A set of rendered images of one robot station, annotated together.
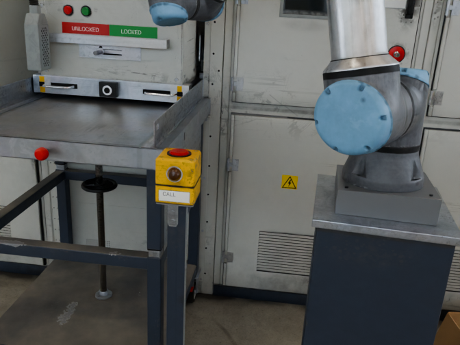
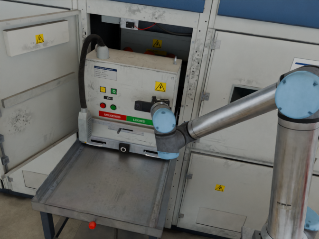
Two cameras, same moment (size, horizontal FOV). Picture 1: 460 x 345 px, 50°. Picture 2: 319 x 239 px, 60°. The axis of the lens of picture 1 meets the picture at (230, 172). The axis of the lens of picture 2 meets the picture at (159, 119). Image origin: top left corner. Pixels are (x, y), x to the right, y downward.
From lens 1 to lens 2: 79 cm
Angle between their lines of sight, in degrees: 11
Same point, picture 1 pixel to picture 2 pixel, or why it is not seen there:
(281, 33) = not seen: hidden behind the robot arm
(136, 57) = (141, 133)
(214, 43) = (185, 116)
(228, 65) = not seen: hidden behind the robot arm
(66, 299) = not seen: outside the picture
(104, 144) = (127, 222)
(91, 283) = (108, 233)
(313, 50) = (244, 128)
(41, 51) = (87, 132)
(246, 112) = (199, 151)
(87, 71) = (112, 136)
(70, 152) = (107, 222)
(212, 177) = (176, 179)
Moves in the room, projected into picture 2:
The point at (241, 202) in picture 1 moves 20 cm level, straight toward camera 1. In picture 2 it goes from (192, 193) to (191, 216)
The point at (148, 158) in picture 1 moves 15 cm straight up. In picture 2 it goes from (151, 231) to (154, 208)
